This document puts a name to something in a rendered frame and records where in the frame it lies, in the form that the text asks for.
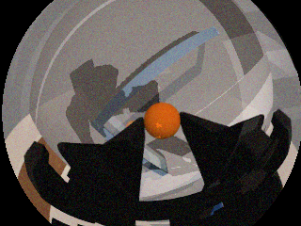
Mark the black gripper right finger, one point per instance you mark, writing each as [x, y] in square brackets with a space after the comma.
[214, 144]

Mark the low clear l-shaped wall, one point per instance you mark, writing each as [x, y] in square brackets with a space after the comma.
[114, 126]

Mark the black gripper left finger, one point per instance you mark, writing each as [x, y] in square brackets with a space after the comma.
[121, 157]

